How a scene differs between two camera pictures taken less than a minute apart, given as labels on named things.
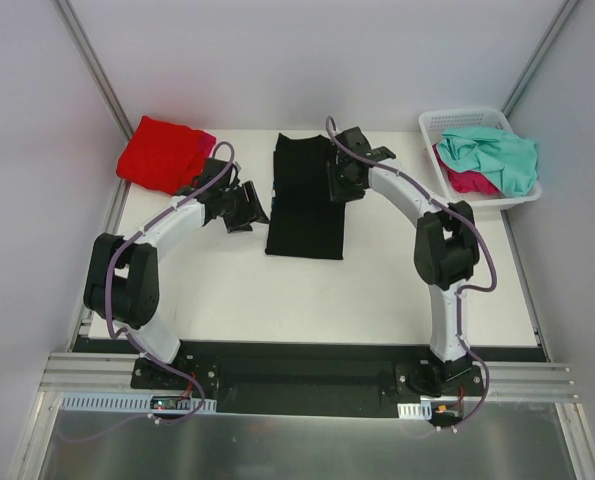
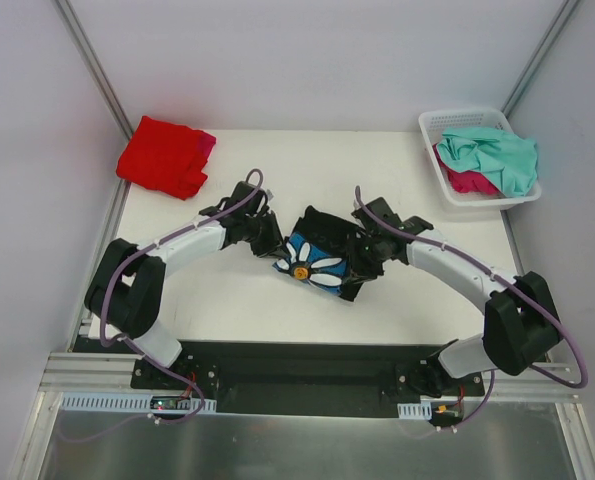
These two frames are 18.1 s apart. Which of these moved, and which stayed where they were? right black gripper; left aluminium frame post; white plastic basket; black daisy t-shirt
Moved: right black gripper; black daisy t-shirt
Stayed: white plastic basket; left aluminium frame post
